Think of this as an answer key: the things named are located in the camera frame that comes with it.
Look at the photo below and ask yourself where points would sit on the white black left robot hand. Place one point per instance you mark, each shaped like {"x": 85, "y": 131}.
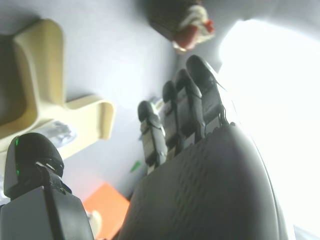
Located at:
{"x": 200, "y": 180}

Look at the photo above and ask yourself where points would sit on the cream plastic dustpan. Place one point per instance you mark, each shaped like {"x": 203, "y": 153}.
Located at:
{"x": 47, "y": 75}

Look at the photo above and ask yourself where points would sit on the orange foam block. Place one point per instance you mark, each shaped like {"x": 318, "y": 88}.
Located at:
{"x": 107, "y": 202}

